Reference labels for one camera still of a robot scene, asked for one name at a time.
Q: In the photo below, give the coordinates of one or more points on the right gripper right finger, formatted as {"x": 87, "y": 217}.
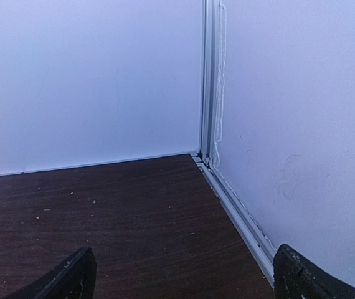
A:
{"x": 297, "y": 277}

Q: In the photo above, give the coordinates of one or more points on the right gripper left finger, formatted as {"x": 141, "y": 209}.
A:
{"x": 74, "y": 277}

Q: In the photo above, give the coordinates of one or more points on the right aluminium frame post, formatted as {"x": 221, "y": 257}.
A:
{"x": 213, "y": 81}

